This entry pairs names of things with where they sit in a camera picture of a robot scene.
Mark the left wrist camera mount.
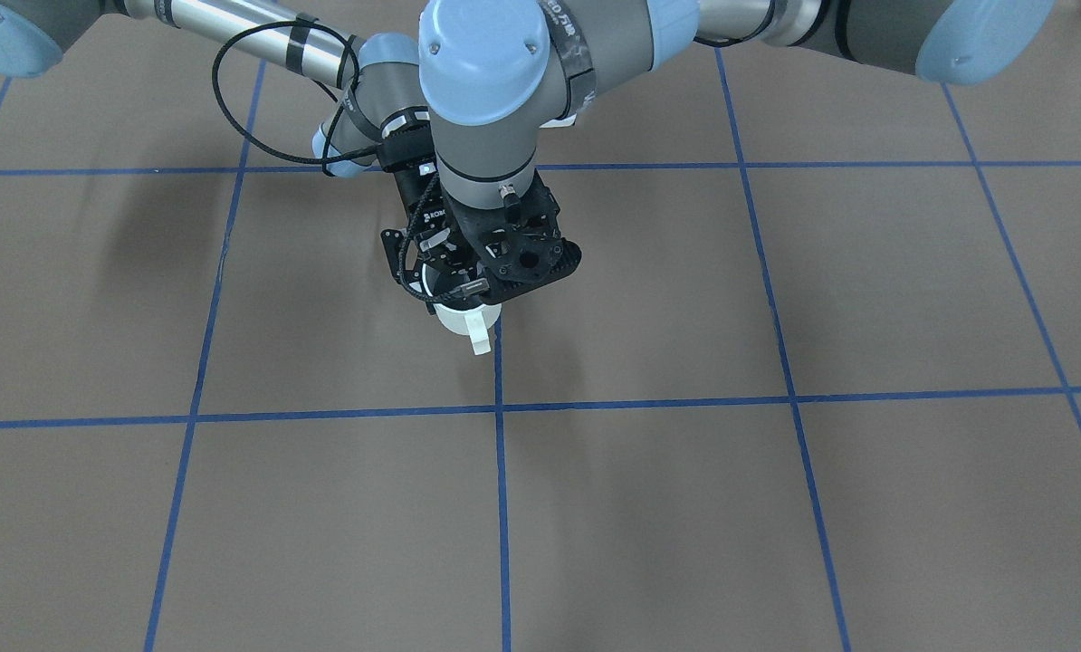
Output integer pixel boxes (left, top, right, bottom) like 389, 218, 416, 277
477, 238, 582, 305

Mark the white mug with handle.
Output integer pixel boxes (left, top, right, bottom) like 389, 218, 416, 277
414, 264, 501, 355

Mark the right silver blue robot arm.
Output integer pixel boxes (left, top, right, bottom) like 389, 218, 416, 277
0, 1, 482, 290

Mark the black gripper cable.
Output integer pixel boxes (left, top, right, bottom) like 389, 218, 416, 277
211, 19, 387, 173

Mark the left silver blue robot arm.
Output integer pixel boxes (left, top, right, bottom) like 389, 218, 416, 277
419, 1, 1054, 283

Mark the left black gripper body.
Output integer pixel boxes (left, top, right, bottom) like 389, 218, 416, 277
450, 172, 562, 257

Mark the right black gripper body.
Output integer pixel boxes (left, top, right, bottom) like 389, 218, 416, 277
387, 136, 456, 249

